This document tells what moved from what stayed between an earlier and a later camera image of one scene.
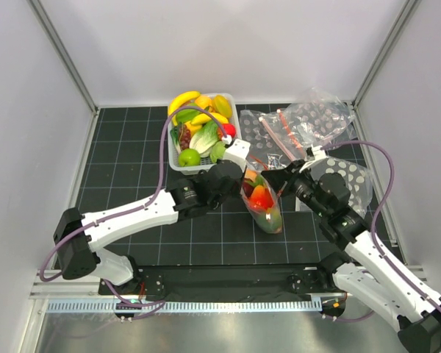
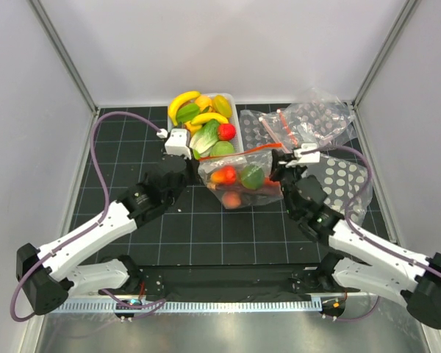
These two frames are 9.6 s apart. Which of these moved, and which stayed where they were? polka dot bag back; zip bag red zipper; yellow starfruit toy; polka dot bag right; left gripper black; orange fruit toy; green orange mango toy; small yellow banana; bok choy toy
Moved: zip bag red zipper; left gripper black; green orange mango toy
Stayed: small yellow banana; polka dot bag right; bok choy toy; orange fruit toy; yellow starfruit toy; polka dot bag back
